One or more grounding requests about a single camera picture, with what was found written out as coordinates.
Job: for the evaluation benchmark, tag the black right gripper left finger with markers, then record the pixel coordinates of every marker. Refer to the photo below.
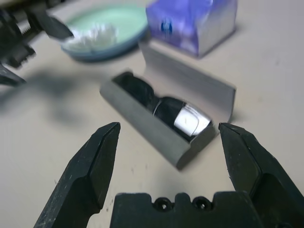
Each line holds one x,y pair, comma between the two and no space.
90,171

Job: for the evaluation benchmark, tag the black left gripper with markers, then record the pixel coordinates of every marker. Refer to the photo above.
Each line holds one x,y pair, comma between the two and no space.
14,35

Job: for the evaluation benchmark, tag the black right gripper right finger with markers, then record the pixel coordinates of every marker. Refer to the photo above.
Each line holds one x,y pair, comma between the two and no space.
249,161

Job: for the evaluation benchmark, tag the white tissue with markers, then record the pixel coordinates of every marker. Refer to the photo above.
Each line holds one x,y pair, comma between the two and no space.
95,38

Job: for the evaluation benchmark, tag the grey glasses case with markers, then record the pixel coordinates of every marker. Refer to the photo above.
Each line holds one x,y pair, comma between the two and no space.
147,123

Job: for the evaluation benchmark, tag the black sunglasses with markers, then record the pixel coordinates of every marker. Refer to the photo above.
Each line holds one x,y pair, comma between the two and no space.
166,109

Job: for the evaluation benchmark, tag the light green plastic plate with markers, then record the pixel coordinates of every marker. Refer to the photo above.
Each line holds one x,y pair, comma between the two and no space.
128,23

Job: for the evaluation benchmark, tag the light blue plastic plate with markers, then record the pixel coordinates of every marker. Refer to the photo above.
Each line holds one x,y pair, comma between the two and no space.
104,55

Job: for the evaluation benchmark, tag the purple tissue pack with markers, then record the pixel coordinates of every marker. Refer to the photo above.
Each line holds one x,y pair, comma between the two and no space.
190,26

